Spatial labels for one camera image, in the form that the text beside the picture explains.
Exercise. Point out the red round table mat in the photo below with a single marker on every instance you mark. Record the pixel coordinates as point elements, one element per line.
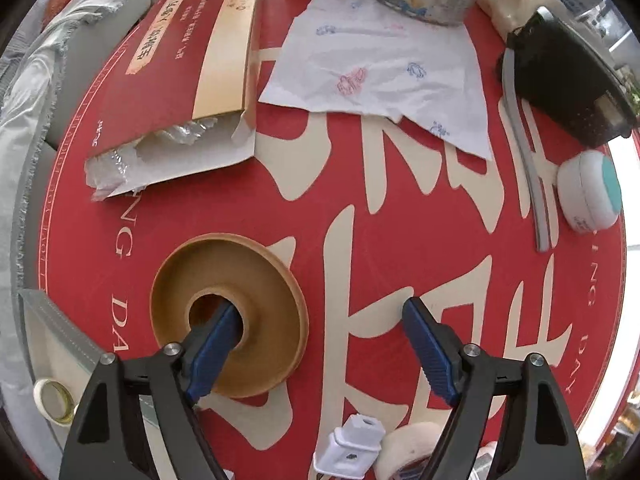
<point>366,213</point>

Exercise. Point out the masking tape roll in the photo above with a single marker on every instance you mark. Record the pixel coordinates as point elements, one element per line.
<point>406,451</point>

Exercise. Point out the white printed paper sheet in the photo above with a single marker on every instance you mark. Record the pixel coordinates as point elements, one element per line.
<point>361,57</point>

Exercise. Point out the grey shallow cardboard box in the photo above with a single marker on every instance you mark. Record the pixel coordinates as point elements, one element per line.
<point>56,347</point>

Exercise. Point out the grey flat strip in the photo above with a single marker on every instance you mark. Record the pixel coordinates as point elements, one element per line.
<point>533,182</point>

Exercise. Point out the brown plastic ring spool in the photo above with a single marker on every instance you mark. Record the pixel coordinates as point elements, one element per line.
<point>203,272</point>

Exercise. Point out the white teal round jar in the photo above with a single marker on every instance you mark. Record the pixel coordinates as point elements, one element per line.
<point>589,192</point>

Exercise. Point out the white power plug adapter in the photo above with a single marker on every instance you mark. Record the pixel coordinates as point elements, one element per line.
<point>349,451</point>

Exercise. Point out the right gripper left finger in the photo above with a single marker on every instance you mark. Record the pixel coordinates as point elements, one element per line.
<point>108,439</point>

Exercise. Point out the small white tape roll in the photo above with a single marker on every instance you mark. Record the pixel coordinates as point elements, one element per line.
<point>54,402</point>

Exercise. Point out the grey sofa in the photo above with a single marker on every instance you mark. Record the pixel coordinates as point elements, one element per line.
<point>26,114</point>

